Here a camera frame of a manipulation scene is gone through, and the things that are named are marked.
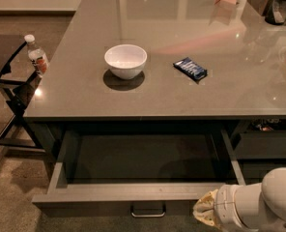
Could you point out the black chair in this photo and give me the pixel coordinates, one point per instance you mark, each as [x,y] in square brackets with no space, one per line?
[17,94]

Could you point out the grey counter cabinet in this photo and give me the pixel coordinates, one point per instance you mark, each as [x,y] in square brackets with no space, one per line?
[243,94]

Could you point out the white ceramic bowl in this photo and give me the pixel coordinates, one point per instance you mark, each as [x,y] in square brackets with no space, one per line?
[126,61]

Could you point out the metal drawer handle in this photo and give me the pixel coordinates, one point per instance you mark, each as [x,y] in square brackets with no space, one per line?
[148,210]

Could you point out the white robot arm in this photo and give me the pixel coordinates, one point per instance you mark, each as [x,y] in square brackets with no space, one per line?
[258,207]

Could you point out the blue snack bar wrapper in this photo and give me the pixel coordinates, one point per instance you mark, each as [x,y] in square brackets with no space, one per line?
[191,69]

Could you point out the clear plastic water bottle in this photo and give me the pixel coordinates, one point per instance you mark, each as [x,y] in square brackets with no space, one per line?
[36,55]

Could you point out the padded gripper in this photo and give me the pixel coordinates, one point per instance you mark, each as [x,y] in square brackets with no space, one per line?
[225,205]

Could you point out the grey top drawer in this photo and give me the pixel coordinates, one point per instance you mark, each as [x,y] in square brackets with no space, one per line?
[104,172]

